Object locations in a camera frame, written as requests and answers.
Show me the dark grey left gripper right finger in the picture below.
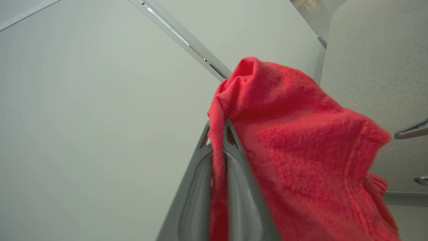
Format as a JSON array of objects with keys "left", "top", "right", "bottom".
[{"left": 223, "top": 119, "right": 281, "bottom": 241}]

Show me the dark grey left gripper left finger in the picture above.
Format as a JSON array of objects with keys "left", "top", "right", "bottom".
[{"left": 156, "top": 120, "right": 214, "bottom": 241}]

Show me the red garment with white trim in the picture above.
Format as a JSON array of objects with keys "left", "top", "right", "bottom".
[{"left": 207, "top": 56, "right": 402, "bottom": 241}]

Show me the grey partition foot tube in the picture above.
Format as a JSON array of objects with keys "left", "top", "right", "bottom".
[{"left": 394, "top": 119, "right": 428, "bottom": 140}]

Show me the grey slotted partition post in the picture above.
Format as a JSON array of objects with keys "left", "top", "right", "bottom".
[{"left": 128, "top": 0, "right": 233, "bottom": 82}]

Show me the grey partition bottom rail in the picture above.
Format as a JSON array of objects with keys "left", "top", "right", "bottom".
[{"left": 289, "top": 0, "right": 348, "bottom": 49}]

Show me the grey partition frame strip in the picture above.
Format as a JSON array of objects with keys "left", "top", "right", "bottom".
[{"left": 0, "top": 0, "right": 61, "bottom": 32}]

